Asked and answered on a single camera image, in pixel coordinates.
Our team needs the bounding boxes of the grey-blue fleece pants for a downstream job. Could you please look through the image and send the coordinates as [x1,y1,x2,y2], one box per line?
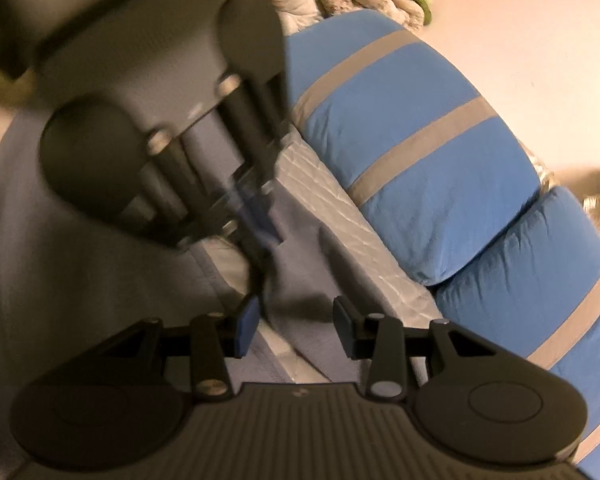
[0,105,431,396]

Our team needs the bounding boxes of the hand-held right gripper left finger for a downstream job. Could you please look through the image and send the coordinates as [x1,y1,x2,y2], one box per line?
[100,294,261,403]

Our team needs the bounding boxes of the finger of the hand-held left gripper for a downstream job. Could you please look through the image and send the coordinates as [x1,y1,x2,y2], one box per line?
[215,72,293,241]
[147,130,261,251]

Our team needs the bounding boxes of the blue grey-striped pillow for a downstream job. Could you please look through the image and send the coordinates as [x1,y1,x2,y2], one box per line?
[432,185,600,466]
[282,10,543,288]

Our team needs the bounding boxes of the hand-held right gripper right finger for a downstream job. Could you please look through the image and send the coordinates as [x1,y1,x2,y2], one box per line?
[332,296,501,402]

